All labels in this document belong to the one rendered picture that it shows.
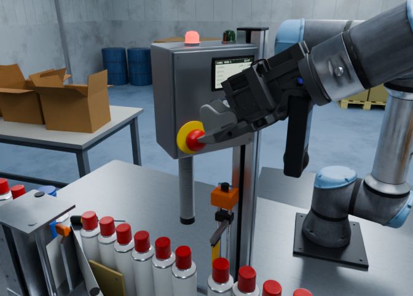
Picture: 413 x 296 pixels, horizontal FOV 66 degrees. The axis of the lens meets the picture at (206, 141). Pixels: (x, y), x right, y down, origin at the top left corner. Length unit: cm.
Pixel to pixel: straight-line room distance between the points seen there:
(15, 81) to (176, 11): 521
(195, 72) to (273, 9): 653
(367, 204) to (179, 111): 67
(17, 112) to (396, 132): 233
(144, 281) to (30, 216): 27
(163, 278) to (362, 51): 56
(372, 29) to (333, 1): 661
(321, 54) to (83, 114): 191
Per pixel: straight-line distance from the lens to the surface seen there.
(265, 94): 42
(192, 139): 53
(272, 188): 140
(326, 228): 109
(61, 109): 228
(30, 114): 256
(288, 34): 53
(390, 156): 96
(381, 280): 109
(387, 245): 123
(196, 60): 52
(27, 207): 78
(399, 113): 91
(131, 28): 802
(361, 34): 40
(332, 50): 41
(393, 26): 40
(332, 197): 104
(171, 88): 52
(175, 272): 69
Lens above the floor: 153
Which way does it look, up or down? 22 degrees down
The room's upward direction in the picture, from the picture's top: straight up
